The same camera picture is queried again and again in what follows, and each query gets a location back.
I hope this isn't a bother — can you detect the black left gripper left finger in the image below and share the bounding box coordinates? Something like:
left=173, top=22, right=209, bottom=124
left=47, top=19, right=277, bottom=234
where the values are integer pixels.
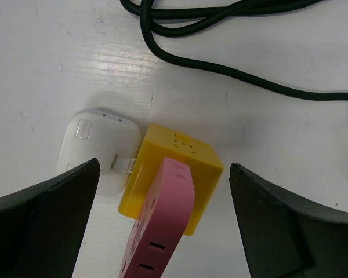
left=0, top=159, right=100, bottom=277

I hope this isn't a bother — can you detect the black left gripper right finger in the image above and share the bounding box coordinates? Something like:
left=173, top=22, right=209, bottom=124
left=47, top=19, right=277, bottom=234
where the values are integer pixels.
left=229, top=163, right=348, bottom=277

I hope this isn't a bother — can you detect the white plug adapter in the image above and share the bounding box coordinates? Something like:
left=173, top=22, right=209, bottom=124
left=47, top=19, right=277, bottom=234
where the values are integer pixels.
left=56, top=108, right=142, bottom=197

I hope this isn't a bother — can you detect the pink plug adapter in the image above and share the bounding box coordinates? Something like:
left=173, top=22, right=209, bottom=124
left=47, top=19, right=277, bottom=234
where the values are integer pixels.
left=119, top=157, right=195, bottom=277

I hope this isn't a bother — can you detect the yellow plug adapter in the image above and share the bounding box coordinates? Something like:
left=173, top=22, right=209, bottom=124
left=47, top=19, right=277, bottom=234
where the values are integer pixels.
left=118, top=123, right=224, bottom=236

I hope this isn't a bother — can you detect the black power strip cable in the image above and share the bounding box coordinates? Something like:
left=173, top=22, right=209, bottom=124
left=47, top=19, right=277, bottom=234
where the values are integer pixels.
left=119, top=0, right=348, bottom=103

